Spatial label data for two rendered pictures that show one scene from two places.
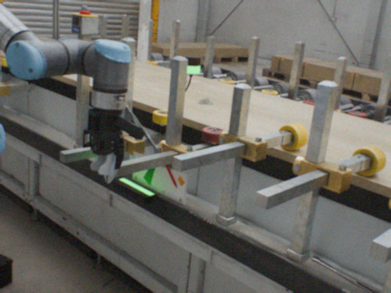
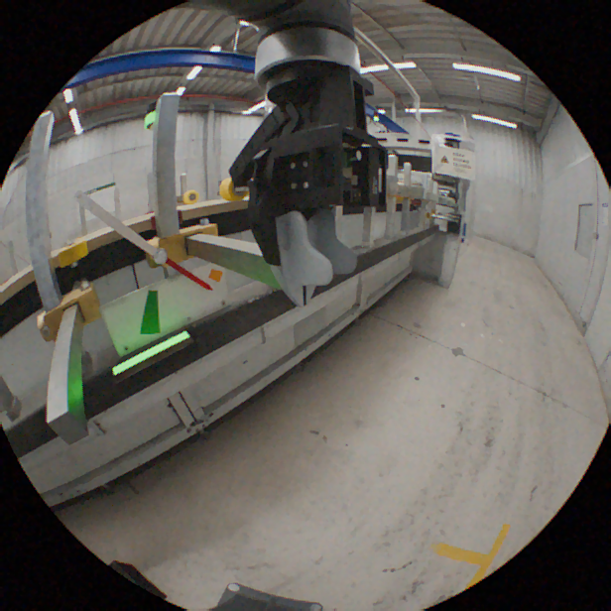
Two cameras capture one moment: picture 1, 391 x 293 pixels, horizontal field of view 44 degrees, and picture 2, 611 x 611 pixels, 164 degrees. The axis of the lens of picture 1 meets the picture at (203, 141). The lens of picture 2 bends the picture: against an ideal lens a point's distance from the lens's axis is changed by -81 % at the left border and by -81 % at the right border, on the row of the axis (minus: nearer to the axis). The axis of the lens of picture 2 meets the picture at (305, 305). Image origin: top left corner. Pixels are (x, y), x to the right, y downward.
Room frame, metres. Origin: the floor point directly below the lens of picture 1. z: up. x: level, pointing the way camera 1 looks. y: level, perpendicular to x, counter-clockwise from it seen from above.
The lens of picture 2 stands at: (1.23, 0.45, 0.92)
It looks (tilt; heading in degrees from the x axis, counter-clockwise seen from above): 29 degrees down; 269
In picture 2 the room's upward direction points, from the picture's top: straight up
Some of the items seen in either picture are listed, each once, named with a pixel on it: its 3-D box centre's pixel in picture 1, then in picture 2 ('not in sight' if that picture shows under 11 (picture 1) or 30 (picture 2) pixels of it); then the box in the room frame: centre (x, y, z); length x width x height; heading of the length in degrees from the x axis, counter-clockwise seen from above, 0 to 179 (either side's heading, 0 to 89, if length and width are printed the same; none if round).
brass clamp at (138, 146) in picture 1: (127, 143); (67, 313); (1.62, 0.27, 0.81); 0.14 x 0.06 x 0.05; 48
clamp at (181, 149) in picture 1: (178, 152); (181, 244); (1.45, 0.08, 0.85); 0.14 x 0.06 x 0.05; 48
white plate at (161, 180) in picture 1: (158, 177); (170, 305); (1.47, 0.14, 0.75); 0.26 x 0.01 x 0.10; 48
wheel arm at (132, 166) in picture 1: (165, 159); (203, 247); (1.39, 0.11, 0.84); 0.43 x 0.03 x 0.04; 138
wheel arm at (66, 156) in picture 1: (118, 147); (73, 322); (1.57, 0.29, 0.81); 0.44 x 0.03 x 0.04; 138
